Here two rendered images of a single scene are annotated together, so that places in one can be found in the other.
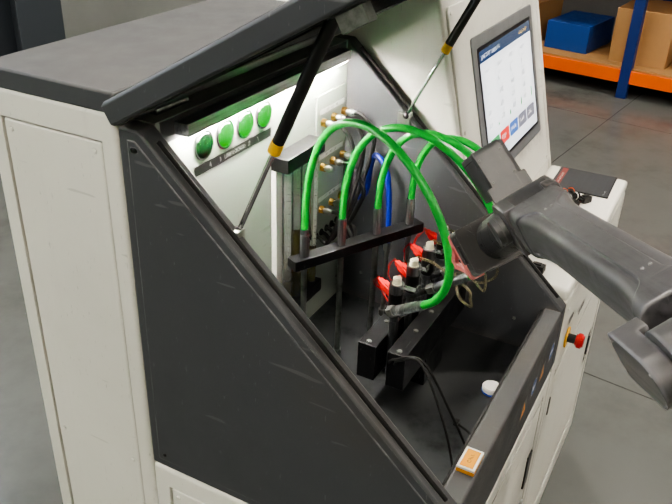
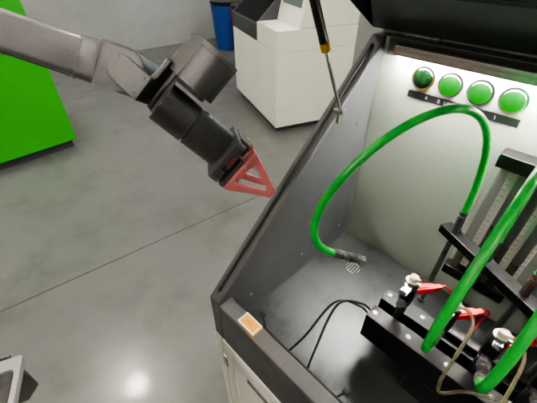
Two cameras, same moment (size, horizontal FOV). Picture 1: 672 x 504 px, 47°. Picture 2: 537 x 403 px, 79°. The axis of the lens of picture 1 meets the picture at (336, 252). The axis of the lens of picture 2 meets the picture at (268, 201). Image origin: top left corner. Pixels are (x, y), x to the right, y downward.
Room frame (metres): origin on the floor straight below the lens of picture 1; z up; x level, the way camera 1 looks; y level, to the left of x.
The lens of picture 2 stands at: (1.10, -0.59, 1.62)
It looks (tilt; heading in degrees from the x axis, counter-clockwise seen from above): 39 degrees down; 109
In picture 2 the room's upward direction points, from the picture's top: straight up
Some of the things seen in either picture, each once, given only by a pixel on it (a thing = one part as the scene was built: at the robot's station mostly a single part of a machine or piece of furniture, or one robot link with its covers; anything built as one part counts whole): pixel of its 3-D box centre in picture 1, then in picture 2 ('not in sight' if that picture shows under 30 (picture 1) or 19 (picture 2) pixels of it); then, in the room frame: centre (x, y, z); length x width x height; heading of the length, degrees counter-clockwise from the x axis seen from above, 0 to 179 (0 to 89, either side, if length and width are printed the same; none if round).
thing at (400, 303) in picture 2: (398, 331); (397, 313); (1.24, -0.13, 1.00); 0.05 x 0.03 x 0.21; 63
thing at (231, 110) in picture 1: (275, 86); (536, 78); (1.36, 0.12, 1.43); 0.54 x 0.03 x 0.02; 153
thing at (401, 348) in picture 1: (413, 336); (441, 370); (1.35, -0.17, 0.91); 0.34 x 0.10 x 0.15; 153
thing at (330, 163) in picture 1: (335, 159); not in sight; (1.58, 0.01, 1.20); 0.13 x 0.03 x 0.31; 153
